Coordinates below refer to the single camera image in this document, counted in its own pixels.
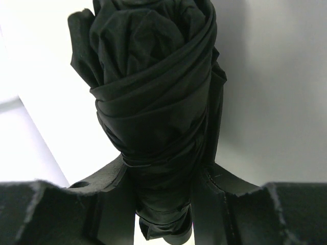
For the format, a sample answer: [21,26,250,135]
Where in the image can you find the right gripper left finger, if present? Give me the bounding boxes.
[1,156,135,244]

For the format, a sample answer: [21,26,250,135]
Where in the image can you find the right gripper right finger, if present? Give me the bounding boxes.
[191,164,326,245]

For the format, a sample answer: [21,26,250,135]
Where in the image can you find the black folding umbrella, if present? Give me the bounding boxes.
[67,1,226,244]

